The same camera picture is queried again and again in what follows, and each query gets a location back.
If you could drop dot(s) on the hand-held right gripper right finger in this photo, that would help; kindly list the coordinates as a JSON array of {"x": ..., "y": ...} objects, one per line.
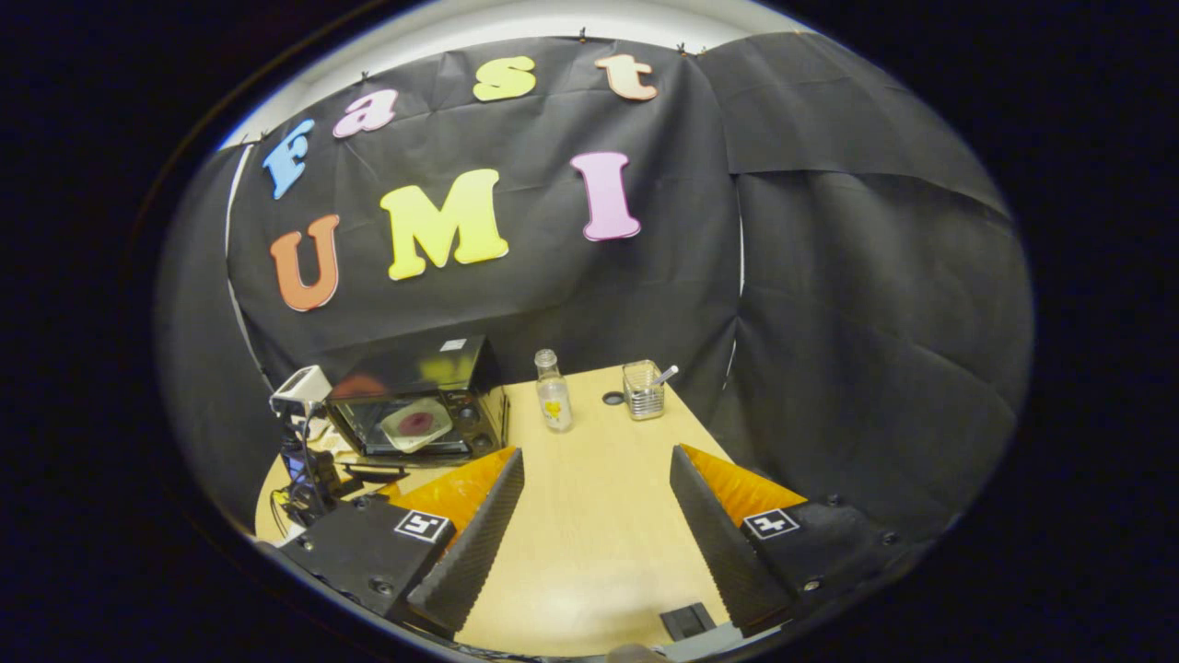
[{"x": 723, "y": 543}]

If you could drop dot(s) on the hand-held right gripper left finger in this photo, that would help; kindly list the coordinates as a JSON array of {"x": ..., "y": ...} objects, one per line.
[{"x": 470, "y": 552}]

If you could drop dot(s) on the pink round ham slice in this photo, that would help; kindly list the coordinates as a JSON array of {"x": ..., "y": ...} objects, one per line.
[{"x": 414, "y": 423}]

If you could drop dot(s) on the white square plate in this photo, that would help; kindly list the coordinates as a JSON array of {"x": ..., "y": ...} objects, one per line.
[{"x": 433, "y": 424}]

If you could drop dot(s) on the black electric oven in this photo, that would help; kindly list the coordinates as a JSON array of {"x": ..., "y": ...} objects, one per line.
[{"x": 414, "y": 368}]

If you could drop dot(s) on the clear glass bottle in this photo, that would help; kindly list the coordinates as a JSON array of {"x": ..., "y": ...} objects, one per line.
[{"x": 554, "y": 401}]

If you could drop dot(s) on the small black round lid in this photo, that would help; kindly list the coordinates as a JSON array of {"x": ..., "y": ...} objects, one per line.
[{"x": 613, "y": 399}]

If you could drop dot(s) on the black backdrop cloth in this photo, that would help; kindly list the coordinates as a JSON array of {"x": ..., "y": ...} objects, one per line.
[{"x": 875, "y": 304}]

